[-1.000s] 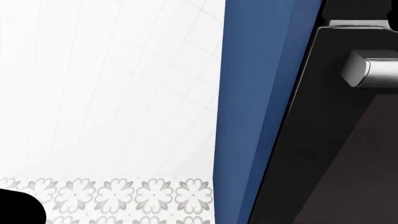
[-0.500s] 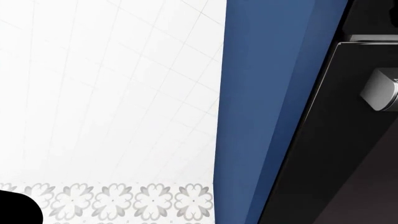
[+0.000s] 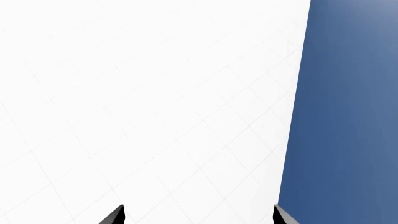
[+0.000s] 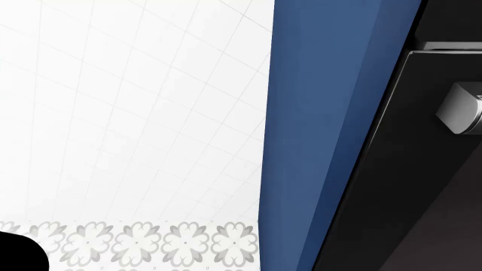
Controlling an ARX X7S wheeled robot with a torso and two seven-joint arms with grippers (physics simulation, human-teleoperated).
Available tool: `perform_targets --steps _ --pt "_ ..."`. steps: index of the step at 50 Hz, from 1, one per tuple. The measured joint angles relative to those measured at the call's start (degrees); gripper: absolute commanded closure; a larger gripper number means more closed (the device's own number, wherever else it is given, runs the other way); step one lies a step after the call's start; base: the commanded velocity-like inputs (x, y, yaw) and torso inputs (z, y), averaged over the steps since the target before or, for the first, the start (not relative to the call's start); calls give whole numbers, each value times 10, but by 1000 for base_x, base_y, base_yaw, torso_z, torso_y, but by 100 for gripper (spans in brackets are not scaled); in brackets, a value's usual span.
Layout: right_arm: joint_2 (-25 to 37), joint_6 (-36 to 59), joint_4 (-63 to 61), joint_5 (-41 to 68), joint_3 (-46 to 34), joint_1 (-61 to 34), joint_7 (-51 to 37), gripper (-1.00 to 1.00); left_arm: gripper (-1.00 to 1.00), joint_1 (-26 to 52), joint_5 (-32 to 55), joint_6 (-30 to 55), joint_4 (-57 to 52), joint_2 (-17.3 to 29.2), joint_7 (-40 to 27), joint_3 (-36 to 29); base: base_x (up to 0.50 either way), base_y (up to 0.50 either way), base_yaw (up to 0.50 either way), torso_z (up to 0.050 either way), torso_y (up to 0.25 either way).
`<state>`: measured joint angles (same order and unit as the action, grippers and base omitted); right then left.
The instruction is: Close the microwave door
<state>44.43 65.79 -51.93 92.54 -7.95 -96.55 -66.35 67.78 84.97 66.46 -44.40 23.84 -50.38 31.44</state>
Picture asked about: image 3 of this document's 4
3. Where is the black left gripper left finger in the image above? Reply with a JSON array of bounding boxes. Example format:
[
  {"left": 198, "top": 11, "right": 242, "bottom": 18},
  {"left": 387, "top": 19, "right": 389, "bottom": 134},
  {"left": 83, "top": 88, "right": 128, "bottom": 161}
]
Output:
[{"left": 98, "top": 203, "right": 126, "bottom": 224}]

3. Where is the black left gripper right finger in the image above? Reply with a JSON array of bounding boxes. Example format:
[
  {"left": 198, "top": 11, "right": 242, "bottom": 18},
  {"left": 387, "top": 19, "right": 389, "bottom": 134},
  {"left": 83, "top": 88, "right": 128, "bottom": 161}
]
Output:
[{"left": 272, "top": 203, "right": 301, "bottom": 224}]

